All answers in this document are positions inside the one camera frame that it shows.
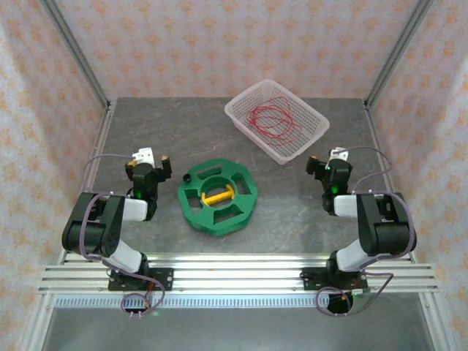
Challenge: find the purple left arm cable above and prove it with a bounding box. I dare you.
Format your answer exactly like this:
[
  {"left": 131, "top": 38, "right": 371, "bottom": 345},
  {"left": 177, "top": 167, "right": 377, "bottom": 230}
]
[{"left": 78, "top": 153, "right": 165, "bottom": 318}]

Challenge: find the green cable reel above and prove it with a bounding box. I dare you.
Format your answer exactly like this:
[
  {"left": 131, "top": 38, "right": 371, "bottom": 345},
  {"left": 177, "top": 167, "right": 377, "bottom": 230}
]
[{"left": 177, "top": 157, "right": 260, "bottom": 238}]

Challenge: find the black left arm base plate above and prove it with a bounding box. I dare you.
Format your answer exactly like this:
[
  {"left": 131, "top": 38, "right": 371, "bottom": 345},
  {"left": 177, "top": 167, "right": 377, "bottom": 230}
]
[{"left": 107, "top": 268, "right": 174, "bottom": 293}]

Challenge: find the white perforated plastic basket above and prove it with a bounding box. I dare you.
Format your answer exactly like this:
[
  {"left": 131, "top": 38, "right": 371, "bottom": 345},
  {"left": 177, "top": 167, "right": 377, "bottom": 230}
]
[{"left": 224, "top": 78, "right": 331, "bottom": 166}]

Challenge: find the thin red cable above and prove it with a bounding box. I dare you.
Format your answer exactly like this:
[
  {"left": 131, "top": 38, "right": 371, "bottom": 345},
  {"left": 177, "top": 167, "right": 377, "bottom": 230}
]
[{"left": 246, "top": 95, "right": 303, "bottom": 140}]

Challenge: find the aluminium mounting rail frame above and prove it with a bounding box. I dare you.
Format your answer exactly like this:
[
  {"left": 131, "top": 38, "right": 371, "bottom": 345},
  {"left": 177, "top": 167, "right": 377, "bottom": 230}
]
[{"left": 38, "top": 252, "right": 439, "bottom": 295}]

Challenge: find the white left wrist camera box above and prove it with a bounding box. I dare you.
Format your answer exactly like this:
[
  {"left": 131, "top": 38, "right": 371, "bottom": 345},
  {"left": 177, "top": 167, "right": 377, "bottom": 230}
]
[{"left": 131, "top": 147, "right": 156, "bottom": 165}]

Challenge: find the grey slotted cable duct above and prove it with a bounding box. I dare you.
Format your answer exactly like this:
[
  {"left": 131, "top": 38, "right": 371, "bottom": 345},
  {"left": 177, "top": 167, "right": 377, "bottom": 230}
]
[{"left": 54, "top": 294, "right": 427, "bottom": 309}]

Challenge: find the aluminium table side rail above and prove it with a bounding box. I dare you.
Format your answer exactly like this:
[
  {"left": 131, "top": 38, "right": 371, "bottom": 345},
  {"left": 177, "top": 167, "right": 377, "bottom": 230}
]
[
  {"left": 58, "top": 100, "right": 115, "bottom": 265},
  {"left": 363, "top": 99, "right": 418, "bottom": 264}
]

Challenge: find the aluminium corner post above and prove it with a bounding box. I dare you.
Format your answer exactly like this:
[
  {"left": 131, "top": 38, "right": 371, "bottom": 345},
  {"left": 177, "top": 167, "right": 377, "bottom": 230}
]
[
  {"left": 363, "top": 0, "right": 436, "bottom": 109},
  {"left": 38, "top": 0, "right": 113, "bottom": 109}
]

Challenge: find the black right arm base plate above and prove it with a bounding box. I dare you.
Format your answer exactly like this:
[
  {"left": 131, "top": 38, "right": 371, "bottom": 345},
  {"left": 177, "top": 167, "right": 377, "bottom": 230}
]
[{"left": 301, "top": 266, "right": 368, "bottom": 293}]

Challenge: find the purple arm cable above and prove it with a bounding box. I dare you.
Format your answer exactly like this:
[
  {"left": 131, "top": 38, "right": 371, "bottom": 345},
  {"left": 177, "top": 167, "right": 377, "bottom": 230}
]
[
  {"left": 78, "top": 153, "right": 165, "bottom": 318},
  {"left": 315, "top": 146, "right": 418, "bottom": 318}
]

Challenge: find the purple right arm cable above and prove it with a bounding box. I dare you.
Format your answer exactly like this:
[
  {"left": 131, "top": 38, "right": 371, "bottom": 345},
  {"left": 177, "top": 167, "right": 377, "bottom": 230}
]
[{"left": 315, "top": 146, "right": 418, "bottom": 318}]

